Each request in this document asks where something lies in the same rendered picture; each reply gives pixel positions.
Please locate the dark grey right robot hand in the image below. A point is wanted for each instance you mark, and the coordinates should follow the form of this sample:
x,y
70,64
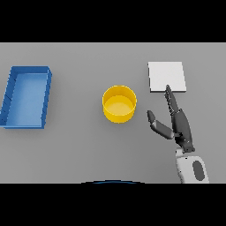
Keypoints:
x,y
181,123

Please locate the blue tray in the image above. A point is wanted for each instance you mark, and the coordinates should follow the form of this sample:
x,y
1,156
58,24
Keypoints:
x,y
28,97

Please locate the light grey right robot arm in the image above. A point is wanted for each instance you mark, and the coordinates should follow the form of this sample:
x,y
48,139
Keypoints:
x,y
191,169

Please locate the pale square scale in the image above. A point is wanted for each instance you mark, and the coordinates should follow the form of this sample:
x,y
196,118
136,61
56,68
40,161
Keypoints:
x,y
166,75

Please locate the yellow bowl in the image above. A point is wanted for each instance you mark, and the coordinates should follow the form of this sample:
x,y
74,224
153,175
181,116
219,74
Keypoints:
x,y
119,109

